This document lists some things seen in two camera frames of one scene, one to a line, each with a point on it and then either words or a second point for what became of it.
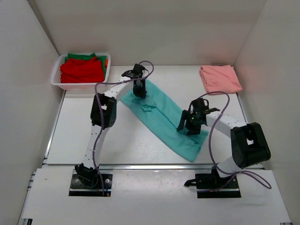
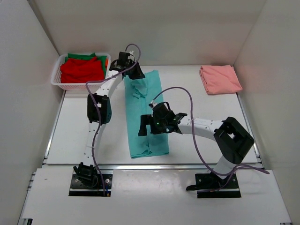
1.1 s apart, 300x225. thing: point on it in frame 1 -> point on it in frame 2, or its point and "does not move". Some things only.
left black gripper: [142, 92] -> [138, 74]
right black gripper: [192, 131] -> [148, 119]
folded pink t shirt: [220, 78] does not move
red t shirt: [82, 71] does not move
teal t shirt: [162, 114] -> [139, 93]
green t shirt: [75, 56] does not move
